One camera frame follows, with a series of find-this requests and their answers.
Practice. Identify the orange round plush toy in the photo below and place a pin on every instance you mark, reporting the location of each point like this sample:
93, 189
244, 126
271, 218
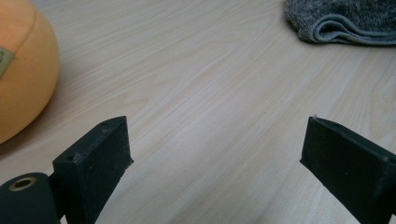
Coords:
25, 81

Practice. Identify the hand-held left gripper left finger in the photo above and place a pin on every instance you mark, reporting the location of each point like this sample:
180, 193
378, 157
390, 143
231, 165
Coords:
93, 168

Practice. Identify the grey towel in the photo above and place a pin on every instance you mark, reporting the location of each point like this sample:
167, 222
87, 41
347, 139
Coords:
342, 15

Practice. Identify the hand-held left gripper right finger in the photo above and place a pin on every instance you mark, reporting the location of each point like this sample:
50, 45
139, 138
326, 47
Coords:
351, 168

